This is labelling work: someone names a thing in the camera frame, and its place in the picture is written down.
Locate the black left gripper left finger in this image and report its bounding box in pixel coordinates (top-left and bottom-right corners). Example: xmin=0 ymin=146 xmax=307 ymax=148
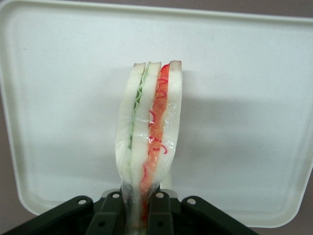
xmin=85 ymin=191 xmax=127 ymax=235

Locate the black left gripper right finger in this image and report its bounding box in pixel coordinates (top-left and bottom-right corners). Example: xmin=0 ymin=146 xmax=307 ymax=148
xmin=146 ymin=192 xmax=175 ymax=235

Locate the plastic-wrapped triangle sandwich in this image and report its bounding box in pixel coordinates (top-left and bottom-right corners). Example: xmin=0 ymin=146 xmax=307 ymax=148
xmin=114 ymin=60 xmax=183 ymax=235

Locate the white plastic tray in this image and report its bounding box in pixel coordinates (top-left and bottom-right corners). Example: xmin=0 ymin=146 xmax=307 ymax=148
xmin=0 ymin=0 xmax=313 ymax=229

